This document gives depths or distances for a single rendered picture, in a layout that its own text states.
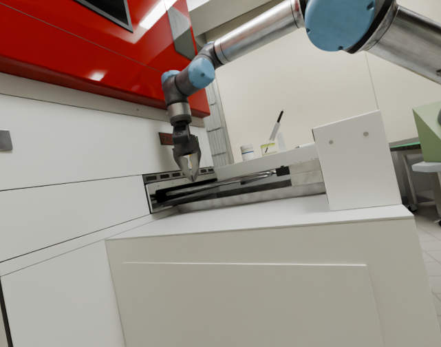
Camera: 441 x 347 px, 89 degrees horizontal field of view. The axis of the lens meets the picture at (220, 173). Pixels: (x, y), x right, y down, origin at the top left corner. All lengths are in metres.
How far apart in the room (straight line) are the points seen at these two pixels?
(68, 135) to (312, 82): 3.70
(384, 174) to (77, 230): 0.62
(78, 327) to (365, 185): 0.64
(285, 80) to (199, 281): 3.79
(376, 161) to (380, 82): 3.74
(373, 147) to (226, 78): 4.00
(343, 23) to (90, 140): 0.63
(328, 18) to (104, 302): 0.79
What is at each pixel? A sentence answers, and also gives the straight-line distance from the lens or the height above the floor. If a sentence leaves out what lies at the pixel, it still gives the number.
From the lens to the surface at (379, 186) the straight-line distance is 0.40.
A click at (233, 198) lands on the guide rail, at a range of 0.69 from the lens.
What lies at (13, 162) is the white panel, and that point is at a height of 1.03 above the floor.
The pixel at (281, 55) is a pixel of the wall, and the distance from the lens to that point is 4.22.
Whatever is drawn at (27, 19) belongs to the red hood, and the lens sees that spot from 0.71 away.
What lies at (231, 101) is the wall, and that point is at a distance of 4.16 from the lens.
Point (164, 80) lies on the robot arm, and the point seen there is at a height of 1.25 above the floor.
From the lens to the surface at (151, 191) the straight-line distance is 0.76.
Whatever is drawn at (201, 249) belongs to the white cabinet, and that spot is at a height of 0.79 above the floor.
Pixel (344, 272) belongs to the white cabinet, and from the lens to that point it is 0.37.
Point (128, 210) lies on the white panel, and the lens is 0.71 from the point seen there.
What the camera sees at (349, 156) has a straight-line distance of 0.40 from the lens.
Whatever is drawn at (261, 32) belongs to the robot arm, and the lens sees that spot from 0.73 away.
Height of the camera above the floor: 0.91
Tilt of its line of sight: 1 degrees up
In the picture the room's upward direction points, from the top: 12 degrees counter-clockwise
